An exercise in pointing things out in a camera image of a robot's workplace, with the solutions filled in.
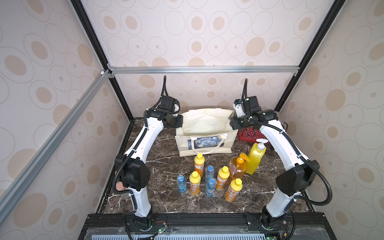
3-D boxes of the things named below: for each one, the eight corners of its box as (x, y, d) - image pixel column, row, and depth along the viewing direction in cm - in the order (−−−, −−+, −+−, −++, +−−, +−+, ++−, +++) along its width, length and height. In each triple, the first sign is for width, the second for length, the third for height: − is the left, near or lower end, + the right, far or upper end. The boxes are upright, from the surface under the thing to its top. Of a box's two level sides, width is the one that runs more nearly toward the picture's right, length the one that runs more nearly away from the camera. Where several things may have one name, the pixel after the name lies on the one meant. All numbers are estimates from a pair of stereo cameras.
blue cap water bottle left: (179, 193, 85) (177, 182, 72) (180, 186, 88) (177, 175, 75) (186, 193, 85) (185, 182, 72) (187, 186, 88) (185, 175, 75)
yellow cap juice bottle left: (194, 197, 83) (194, 181, 65) (189, 191, 85) (188, 174, 67) (200, 193, 85) (201, 176, 67) (195, 187, 87) (195, 169, 69)
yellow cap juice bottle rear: (194, 177, 89) (194, 160, 73) (194, 171, 92) (194, 153, 75) (202, 177, 89) (204, 160, 73) (202, 171, 92) (204, 153, 75)
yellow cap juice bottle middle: (215, 192, 85) (220, 176, 67) (214, 184, 88) (219, 166, 71) (223, 192, 85) (230, 176, 67) (222, 184, 88) (229, 166, 71)
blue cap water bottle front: (205, 197, 84) (207, 186, 71) (205, 189, 86) (207, 177, 74) (213, 197, 84) (216, 186, 71) (212, 189, 86) (215, 177, 74)
